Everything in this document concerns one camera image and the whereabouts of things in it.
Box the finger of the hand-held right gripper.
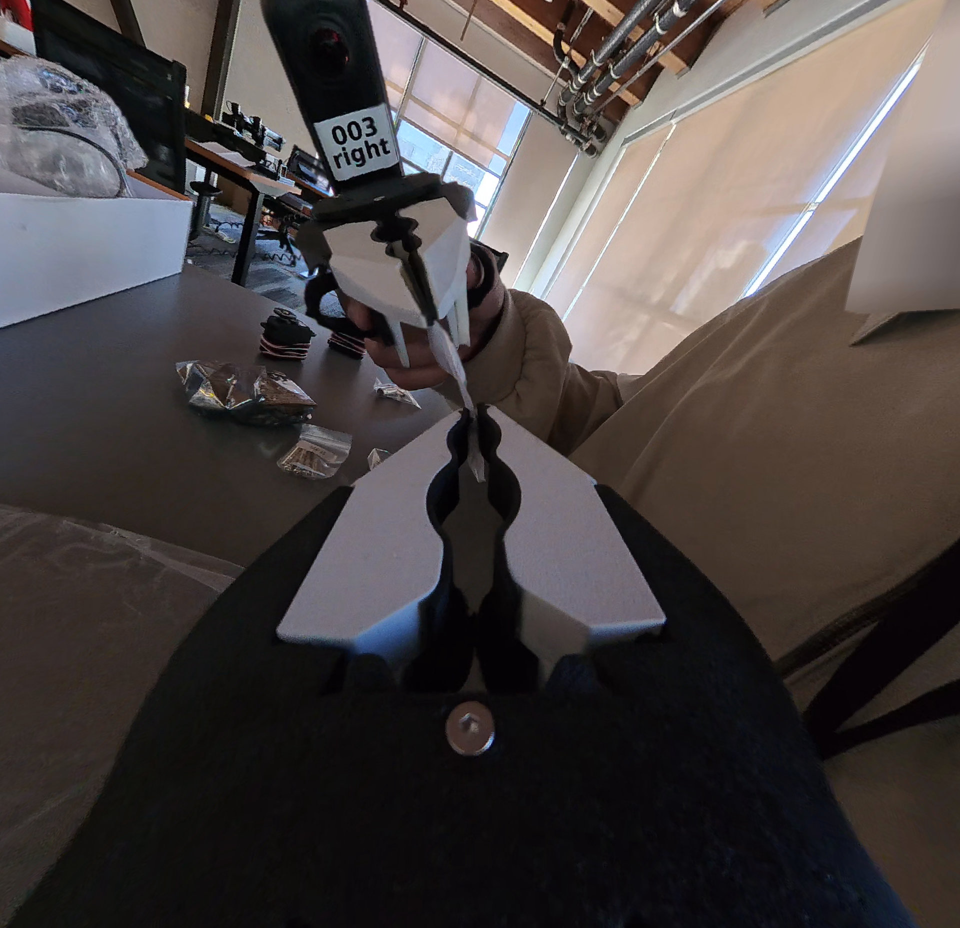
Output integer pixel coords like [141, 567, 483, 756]
[322, 221, 438, 327]
[403, 199, 472, 346]

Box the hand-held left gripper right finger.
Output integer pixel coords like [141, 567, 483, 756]
[474, 404, 669, 693]

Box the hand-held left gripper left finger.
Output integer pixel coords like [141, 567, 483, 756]
[276, 409, 481, 693]

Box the small labelled clear zip bag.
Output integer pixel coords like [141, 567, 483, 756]
[427, 320, 490, 484]

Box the orange and white box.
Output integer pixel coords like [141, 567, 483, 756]
[0, 170, 195, 330]

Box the clear plastic bag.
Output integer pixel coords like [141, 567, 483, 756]
[0, 504, 246, 895]

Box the person's right forearm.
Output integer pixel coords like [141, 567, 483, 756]
[442, 290, 640, 457]

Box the person's right hand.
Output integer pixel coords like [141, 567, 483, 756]
[345, 241, 509, 391]

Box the gridded glass window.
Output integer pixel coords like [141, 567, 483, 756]
[390, 39, 534, 241]

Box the silver foil bag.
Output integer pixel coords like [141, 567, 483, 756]
[176, 359, 318, 427]

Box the bubble-wrapped wheel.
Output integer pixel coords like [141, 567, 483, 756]
[0, 58, 148, 199]

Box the bundle of ceiling pipes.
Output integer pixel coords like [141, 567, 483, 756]
[555, 0, 760, 158]

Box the beige roller blind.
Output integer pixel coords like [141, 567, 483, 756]
[480, 0, 948, 376]

